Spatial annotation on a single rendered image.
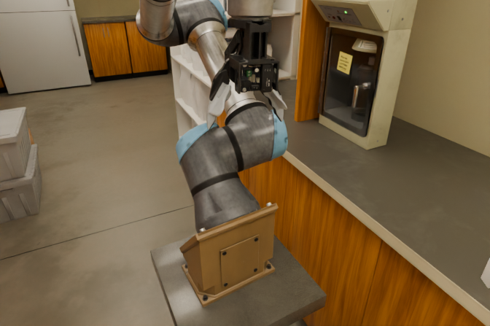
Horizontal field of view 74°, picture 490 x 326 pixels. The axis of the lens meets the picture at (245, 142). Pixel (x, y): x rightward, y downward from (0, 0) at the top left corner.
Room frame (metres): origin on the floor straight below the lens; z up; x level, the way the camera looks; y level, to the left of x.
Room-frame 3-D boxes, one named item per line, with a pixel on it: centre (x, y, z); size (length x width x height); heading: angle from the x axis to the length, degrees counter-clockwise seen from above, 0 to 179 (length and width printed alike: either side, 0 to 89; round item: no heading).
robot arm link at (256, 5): (0.58, -0.01, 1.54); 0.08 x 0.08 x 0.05
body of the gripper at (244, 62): (0.57, -0.01, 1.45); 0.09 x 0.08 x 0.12; 18
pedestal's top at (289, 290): (0.57, 0.03, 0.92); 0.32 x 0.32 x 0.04; 28
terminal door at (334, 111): (1.33, -0.42, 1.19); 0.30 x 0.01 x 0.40; 25
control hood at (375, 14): (1.31, -0.38, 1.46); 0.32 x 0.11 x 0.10; 26
